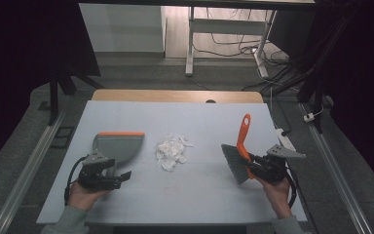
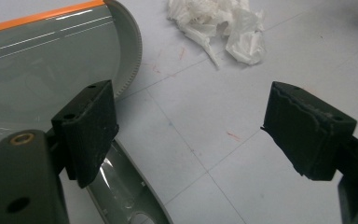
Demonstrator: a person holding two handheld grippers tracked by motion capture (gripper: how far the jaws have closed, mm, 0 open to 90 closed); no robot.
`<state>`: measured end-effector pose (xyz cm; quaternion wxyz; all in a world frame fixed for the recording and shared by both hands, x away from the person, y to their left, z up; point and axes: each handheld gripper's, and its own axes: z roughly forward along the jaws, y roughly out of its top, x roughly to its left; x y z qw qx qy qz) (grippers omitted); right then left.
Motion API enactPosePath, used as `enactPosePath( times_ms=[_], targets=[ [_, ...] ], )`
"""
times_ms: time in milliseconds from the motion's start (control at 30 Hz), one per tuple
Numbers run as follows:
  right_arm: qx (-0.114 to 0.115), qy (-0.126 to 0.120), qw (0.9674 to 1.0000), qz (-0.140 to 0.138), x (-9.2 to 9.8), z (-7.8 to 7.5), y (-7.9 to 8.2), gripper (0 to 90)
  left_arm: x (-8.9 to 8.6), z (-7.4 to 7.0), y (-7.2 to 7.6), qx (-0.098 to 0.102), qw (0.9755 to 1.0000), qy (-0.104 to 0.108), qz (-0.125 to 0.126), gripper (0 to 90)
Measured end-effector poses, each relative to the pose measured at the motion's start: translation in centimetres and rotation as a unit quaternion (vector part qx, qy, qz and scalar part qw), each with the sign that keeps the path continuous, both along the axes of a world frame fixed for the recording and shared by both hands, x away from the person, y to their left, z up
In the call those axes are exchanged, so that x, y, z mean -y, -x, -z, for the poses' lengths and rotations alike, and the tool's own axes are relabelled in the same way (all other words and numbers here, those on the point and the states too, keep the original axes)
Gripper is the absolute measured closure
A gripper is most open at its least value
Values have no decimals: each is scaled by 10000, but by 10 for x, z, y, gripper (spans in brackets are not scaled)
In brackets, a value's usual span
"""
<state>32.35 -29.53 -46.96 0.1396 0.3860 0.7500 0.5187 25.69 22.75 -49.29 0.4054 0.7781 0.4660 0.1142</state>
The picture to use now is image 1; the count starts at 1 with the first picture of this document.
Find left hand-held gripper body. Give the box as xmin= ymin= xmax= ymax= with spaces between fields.
xmin=77 ymin=150 xmax=124 ymax=191

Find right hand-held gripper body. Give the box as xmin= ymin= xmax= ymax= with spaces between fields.
xmin=253 ymin=143 xmax=307 ymax=185

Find orange brush with grey bristles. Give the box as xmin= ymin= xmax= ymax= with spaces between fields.
xmin=220 ymin=112 xmax=257 ymax=186

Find grey dustpan with orange edge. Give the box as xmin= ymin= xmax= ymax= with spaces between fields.
xmin=92 ymin=131 xmax=146 ymax=178

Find pile of white paper scraps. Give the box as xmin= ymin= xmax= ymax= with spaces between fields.
xmin=155 ymin=133 xmax=195 ymax=173

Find person's left hand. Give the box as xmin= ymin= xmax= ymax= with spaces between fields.
xmin=66 ymin=179 xmax=111 ymax=213

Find person's right hand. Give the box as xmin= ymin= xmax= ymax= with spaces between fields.
xmin=260 ymin=176 xmax=294 ymax=219

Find black metal stand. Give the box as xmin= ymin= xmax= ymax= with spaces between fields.
xmin=262 ymin=13 xmax=358 ymax=135
xmin=38 ymin=61 xmax=105 ymax=128

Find white panel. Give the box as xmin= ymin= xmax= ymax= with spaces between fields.
xmin=78 ymin=3 xmax=168 ymax=54

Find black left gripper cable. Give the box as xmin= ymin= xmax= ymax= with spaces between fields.
xmin=63 ymin=155 xmax=90 ymax=208

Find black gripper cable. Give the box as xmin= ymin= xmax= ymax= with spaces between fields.
xmin=63 ymin=155 xmax=90 ymax=208
xmin=283 ymin=164 xmax=300 ymax=209

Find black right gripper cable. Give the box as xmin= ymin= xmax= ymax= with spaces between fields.
xmin=283 ymin=164 xmax=300 ymax=209

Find aluminium rail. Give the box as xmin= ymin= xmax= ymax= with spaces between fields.
xmin=0 ymin=110 xmax=66 ymax=234
xmin=299 ymin=102 xmax=374 ymax=234

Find black floor cables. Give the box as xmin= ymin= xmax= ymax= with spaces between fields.
xmin=193 ymin=8 xmax=310 ymax=94

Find white desk frame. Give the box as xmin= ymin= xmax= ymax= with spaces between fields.
xmin=184 ymin=6 xmax=278 ymax=79

